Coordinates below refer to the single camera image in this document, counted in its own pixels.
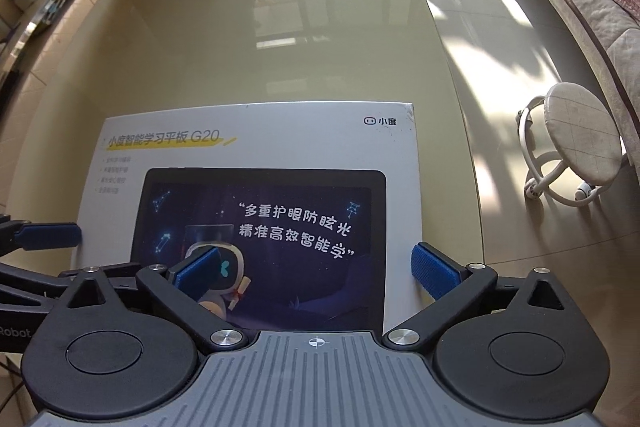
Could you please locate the white yellow tablet box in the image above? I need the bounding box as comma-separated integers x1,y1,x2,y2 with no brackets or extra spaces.
74,102,422,333

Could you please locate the white round stool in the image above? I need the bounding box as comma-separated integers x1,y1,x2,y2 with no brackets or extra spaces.
515,82,627,208

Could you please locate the white sofa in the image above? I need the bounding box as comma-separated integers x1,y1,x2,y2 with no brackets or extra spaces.
550,0,639,158

